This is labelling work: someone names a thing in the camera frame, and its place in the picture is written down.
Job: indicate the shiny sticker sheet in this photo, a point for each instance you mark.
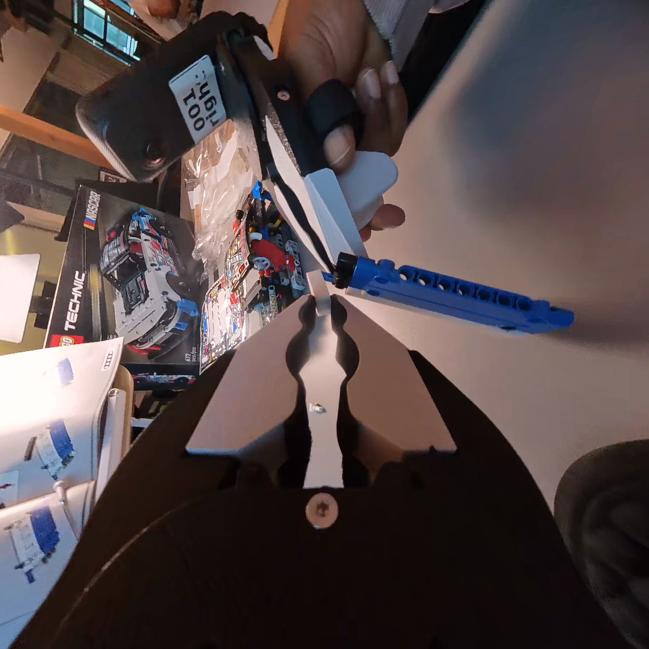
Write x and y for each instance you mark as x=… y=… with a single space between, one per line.
x=223 y=324

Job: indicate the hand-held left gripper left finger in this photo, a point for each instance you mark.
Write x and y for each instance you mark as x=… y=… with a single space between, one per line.
x=243 y=405

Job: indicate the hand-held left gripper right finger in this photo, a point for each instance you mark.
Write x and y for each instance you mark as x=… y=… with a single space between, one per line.
x=395 y=405

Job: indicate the person's right forearm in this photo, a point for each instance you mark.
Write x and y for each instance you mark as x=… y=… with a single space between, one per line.
x=405 y=15

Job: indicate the instruction booklet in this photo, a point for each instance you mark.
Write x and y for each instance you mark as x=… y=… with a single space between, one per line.
x=40 y=395

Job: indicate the partly built lego car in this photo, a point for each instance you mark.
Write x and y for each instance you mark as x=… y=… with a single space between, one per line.
x=268 y=263

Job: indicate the person's right hand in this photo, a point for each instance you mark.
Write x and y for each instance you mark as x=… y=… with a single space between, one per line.
x=334 y=40

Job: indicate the heap of clear plastic bags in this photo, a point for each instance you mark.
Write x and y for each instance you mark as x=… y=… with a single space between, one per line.
x=218 y=192

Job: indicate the window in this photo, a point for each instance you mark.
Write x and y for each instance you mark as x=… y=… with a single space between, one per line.
x=106 y=30

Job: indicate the lego set box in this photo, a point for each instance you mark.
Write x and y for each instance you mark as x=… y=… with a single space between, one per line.
x=86 y=284

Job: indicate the blue and white lego panel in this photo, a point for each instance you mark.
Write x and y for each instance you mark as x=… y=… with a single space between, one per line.
x=456 y=294

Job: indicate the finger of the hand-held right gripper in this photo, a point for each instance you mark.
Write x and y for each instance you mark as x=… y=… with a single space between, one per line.
x=284 y=167
x=334 y=213

